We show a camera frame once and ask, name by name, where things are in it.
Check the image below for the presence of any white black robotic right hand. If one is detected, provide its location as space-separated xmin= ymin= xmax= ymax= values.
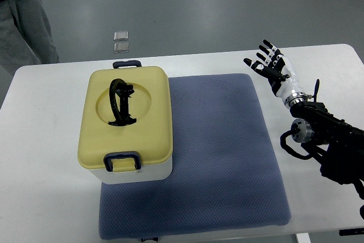
xmin=243 ymin=40 xmax=307 ymax=106

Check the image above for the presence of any yellow storage box lid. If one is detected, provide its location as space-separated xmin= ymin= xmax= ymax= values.
xmin=77 ymin=66 xmax=173 ymax=174

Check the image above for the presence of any black lid carrying handle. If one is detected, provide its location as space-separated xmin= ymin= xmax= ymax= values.
xmin=108 ymin=79 xmax=137 ymax=126

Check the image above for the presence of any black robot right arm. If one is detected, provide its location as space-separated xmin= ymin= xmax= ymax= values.
xmin=280 ymin=80 xmax=363 ymax=199

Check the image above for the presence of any white storage box base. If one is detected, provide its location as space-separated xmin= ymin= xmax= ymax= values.
xmin=89 ymin=156 xmax=172 ymax=184

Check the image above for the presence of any blue grey padded mat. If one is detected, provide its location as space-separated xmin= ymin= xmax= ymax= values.
xmin=99 ymin=73 xmax=291 ymax=240

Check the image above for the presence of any lower silver floor plate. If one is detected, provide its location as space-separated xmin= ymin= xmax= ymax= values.
xmin=114 ymin=42 xmax=129 ymax=53

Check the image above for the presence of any silver floor plate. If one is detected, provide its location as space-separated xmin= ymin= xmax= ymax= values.
xmin=114 ymin=42 xmax=129 ymax=53
xmin=114 ymin=31 xmax=129 ymax=41

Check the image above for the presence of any navy rear lid latch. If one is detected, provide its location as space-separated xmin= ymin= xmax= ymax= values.
xmin=113 ymin=60 xmax=142 ymax=69

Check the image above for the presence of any navy lid latch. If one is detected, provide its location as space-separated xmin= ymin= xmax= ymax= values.
xmin=104 ymin=151 xmax=141 ymax=172
xmin=113 ymin=60 xmax=142 ymax=69

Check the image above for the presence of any upper silver floor plate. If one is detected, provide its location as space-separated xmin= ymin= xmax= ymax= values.
xmin=114 ymin=31 xmax=129 ymax=41

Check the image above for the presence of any white table leg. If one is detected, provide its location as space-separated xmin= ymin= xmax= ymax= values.
xmin=295 ymin=233 xmax=311 ymax=243

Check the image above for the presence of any navy front lid latch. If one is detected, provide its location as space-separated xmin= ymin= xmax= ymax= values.
xmin=104 ymin=151 xmax=141 ymax=172

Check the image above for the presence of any black tag under mat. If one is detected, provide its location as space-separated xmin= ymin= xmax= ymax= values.
xmin=140 ymin=237 xmax=159 ymax=243

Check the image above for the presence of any person in grey trousers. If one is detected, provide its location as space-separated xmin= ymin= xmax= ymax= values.
xmin=1 ymin=0 xmax=60 ymax=75

